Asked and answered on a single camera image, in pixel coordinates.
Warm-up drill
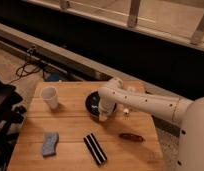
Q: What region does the blue sponge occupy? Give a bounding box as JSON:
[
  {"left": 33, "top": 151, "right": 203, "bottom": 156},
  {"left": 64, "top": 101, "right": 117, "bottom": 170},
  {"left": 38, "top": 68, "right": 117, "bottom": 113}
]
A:
[{"left": 41, "top": 132, "right": 59, "bottom": 157}]

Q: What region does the wooden board table top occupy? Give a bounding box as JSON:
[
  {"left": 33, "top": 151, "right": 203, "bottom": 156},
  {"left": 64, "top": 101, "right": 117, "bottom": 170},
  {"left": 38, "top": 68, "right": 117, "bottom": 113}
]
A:
[{"left": 7, "top": 82, "right": 166, "bottom": 171}]

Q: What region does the black white striped block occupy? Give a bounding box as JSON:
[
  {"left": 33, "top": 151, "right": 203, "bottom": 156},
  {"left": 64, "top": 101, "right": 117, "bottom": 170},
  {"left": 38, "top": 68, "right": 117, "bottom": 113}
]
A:
[{"left": 83, "top": 133, "right": 107, "bottom": 166}]

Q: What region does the white tube bottle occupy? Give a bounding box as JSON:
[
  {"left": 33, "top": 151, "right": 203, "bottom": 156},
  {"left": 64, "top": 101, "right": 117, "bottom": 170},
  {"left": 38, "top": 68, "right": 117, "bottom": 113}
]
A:
[{"left": 123, "top": 86, "right": 137, "bottom": 117}]

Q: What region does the dark ceramic bowl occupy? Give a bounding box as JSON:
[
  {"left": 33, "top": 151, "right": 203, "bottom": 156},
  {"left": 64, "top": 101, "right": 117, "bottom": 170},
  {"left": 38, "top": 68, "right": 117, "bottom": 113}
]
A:
[{"left": 85, "top": 91, "right": 117, "bottom": 118}]

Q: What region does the black equipment left edge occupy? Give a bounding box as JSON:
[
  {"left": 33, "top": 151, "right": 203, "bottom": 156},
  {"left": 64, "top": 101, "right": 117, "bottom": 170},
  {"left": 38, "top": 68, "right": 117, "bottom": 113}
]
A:
[{"left": 0, "top": 80, "right": 26, "bottom": 171}]

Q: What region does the black cable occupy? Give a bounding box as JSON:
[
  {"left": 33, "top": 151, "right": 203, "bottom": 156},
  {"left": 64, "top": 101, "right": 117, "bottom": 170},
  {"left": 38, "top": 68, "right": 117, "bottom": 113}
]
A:
[{"left": 8, "top": 49, "right": 49, "bottom": 84}]

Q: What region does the white paper cup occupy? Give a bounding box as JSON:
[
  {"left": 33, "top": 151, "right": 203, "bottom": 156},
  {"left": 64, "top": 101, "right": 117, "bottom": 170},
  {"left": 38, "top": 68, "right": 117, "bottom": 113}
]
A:
[{"left": 40, "top": 86, "right": 58, "bottom": 110}]

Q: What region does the blue object behind table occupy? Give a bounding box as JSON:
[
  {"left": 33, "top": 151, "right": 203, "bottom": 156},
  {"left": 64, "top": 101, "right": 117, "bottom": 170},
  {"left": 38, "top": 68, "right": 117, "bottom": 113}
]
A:
[{"left": 45, "top": 74, "right": 60, "bottom": 82}]

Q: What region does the dark red oblong object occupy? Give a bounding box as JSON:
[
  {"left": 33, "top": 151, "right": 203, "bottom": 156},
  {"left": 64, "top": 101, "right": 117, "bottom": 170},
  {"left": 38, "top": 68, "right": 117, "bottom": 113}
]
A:
[{"left": 119, "top": 133, "right": 144, "bottom": 142}]

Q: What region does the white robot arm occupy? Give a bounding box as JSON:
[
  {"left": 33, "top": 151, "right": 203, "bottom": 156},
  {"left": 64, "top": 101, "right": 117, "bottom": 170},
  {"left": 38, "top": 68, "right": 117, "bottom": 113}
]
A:
[{"left": 98, "top": 78, "right": 204, "bottom": 171}]

